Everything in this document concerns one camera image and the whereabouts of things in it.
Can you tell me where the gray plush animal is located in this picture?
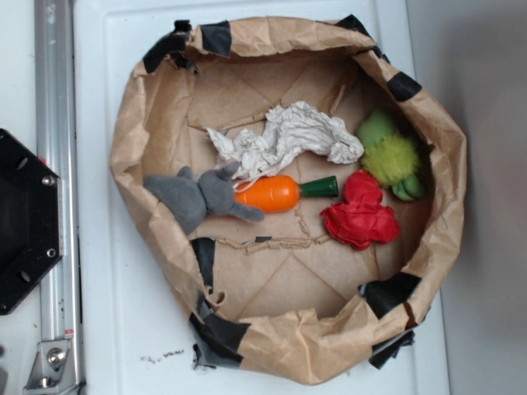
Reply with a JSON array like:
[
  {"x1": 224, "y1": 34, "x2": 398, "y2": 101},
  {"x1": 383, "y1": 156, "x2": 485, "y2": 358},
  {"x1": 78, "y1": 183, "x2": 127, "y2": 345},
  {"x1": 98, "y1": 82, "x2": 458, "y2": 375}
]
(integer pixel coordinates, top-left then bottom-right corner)
[{"x1": 143, "y1": 160, "x2": 264, "y2": 235}]

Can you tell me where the orange toy carrot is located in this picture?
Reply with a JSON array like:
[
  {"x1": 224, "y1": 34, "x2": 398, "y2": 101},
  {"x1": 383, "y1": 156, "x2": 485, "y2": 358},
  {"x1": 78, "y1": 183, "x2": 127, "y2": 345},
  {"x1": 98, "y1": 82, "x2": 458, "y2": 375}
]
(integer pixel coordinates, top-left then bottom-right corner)
[{"x1": 236, "y1": 175, "x2": 338, "y2": 213}]

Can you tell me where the crumpled white paper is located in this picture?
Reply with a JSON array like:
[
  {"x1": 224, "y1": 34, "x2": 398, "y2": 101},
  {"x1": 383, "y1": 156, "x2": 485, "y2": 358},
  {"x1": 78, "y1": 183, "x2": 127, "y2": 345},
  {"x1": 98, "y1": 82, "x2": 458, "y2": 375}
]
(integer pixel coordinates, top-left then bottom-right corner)
[{"x1": 206, "y1": 101, "x2": 365, "y2": 182}]

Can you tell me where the crumpled red paper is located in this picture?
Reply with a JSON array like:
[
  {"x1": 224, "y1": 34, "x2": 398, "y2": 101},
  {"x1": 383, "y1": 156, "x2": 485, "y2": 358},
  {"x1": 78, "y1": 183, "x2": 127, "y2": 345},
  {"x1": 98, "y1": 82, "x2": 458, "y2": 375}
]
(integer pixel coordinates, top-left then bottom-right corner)
[{"x1": 320, "y1": 170, "x2": 400, "y2": 251}]

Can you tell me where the brown paper bag bin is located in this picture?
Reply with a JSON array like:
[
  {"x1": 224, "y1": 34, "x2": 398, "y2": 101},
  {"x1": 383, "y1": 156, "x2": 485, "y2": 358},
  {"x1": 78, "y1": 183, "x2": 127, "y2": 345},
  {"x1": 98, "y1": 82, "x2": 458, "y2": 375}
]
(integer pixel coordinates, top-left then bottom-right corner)
[{"x1": 110, "y1": 16, "x2": 467, "y2": 384}]

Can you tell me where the green fuzzy plush toy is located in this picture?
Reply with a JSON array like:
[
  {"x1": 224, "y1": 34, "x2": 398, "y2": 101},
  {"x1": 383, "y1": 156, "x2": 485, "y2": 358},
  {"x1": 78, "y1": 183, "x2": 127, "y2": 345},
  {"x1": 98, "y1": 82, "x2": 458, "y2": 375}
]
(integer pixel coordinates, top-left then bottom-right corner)
[{"x1": 356, "y1": 109, "x2": 427, "y2": 202}]

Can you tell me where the white plastic tray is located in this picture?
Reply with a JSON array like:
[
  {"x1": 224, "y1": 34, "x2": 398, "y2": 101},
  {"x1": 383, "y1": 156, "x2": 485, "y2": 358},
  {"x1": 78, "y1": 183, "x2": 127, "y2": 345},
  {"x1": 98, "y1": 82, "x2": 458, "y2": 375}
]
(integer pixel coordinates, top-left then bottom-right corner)
[{"x1": 73, "y1": 1, "x2": 450, "y2": 394}]

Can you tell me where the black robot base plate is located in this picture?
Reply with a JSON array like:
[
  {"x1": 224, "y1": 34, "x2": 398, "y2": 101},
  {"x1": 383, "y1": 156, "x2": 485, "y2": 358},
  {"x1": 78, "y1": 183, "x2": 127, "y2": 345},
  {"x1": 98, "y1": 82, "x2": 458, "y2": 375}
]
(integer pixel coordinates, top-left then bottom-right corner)
[{"x1": 1, "y1": 129, "x2": 62, "y2": 316}]

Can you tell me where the aluminum rail frame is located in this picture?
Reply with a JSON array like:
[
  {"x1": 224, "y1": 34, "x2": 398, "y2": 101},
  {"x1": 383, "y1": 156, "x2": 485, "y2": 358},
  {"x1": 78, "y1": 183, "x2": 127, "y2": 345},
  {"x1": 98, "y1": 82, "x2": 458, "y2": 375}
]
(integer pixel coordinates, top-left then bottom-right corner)
[{"x1": 23, "y1": 1, "x2": 86, "y2": 394}]

